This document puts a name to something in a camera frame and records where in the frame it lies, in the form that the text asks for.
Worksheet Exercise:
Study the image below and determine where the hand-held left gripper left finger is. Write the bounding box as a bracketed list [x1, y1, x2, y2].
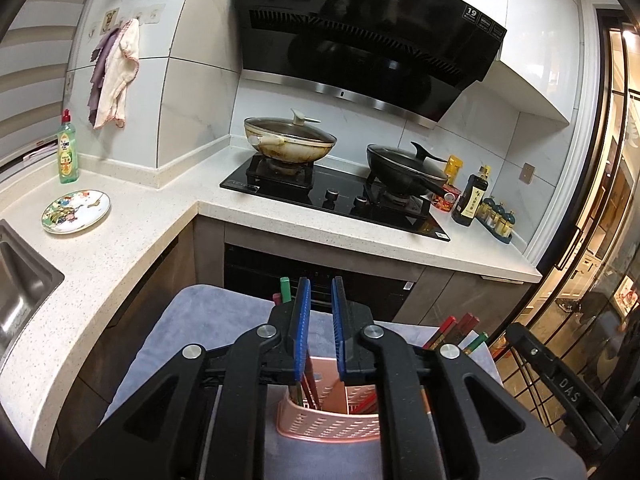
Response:
[60, 276, 312, 480]

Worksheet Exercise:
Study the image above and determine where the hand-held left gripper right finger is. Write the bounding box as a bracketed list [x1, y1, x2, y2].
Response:
[331, 276, 588, 480]

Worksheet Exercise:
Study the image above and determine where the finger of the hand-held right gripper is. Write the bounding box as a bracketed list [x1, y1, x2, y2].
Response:
[505, 323, 621, 453]

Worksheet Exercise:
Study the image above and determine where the pink perforated utensil holder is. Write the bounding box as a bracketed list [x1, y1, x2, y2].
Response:
[276, 355, 431, 443]

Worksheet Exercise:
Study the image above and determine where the red chopstick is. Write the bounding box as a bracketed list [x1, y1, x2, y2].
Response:
[424, 316, 457, 351]
[299, 367, 321, 411]

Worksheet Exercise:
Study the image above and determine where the black built-in oven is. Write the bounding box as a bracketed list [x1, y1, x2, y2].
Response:
[223, 244, 426, 322]

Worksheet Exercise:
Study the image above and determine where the blue-grey fleece mat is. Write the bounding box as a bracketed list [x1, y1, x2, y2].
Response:
[100, 284, 506, 480]

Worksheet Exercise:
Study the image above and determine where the black gas stove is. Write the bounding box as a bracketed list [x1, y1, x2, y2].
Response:
[220, 154, 451, 242]

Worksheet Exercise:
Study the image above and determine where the grey kitchen base cabinet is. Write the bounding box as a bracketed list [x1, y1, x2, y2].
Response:
[45, 215, 533, 461]

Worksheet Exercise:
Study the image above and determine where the red seasoning jar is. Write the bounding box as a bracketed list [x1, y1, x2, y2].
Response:
[431, 184, 461, 211]

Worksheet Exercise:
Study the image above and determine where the black pan with lid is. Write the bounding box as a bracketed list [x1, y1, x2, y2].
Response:
[366, 141, 451, 198]

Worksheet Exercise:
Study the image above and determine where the row of small spice jars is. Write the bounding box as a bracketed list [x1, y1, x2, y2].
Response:
[476, 196, 516, 245]

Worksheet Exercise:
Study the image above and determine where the black framed glass door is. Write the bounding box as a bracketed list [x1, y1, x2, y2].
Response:
[500, 5, 640, 461]

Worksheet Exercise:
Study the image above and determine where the dark soy sauce bottle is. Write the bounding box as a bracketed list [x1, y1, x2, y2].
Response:
[451, 165, 492, 226]

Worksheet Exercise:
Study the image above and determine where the beige wok with lid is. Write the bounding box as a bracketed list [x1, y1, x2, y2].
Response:
[243, 108, 337, 163]

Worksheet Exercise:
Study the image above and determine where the yellow seasoning packet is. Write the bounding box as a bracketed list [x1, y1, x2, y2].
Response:
[444, 155, 463, 188]

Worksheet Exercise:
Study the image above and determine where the painted ceramic plate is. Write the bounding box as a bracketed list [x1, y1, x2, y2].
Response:
[41, 189, 112, 235]

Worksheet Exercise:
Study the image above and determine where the stainless steel sink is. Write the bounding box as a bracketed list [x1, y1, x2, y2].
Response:
[0, 219, 66, 356]

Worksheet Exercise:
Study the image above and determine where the green dish soap bottle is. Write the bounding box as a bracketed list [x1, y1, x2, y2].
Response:
[56, 109, 80, 184]

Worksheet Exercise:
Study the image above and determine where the black range hood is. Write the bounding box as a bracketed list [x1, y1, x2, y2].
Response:
[231, 0, 507, 130]

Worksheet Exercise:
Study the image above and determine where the cream hanging cloth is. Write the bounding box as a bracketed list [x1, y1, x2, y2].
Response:
[92, 18, 141, 129]

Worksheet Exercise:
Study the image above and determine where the purple hanging cloth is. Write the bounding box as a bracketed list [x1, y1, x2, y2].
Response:
[89, 27, 123, 126]

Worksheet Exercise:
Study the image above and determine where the white upper cabinet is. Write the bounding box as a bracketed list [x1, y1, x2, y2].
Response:
[385, 0, 583, 123]

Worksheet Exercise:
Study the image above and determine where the white window blind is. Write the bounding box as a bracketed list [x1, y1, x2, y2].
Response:
[0, 0, 108, 171]

